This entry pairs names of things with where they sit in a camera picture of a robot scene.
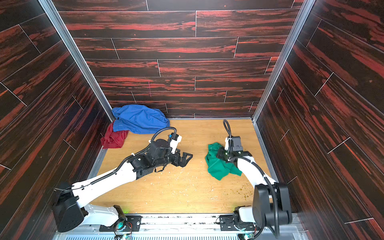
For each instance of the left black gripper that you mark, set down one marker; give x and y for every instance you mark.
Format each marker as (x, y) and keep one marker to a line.
(176, 157)

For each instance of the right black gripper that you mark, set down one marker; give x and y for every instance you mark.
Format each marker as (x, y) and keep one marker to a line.
(236, 154)

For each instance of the green cloth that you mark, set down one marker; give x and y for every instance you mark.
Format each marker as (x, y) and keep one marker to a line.
(218, 168)

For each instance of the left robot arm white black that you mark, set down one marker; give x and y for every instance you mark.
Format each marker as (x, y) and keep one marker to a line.
(72, 206)

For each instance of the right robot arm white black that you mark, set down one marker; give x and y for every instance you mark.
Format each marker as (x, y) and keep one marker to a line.
(271, 206)

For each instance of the blue cloth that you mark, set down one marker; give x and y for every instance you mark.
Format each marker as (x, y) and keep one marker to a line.
(139, 119)

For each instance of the red cloth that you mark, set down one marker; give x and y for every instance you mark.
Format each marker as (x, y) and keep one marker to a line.
(113, 140)

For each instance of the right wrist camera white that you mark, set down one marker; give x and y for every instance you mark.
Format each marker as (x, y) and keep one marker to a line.
(228, 143)

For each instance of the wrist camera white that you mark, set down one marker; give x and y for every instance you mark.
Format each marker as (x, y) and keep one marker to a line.
(175, 139)
(228, 143)

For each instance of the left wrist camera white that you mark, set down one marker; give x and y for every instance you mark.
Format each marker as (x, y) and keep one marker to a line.
(175, 139)

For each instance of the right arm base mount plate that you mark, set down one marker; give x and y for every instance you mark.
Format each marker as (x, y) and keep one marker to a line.
(231, 223)

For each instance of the aluminium front rail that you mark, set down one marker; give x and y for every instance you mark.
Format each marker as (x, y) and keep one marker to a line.
(166, 227)

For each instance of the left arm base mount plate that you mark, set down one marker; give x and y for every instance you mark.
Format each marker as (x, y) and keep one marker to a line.
(131, 223)

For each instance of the right corner aluminium post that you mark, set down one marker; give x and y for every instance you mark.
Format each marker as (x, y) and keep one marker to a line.
(291, 39)

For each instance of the corner aluminium post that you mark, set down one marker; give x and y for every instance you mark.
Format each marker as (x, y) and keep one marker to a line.
(58, 23)
(291, 39)

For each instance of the left corner aluminium post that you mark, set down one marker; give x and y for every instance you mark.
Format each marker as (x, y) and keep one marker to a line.
(58, 23)

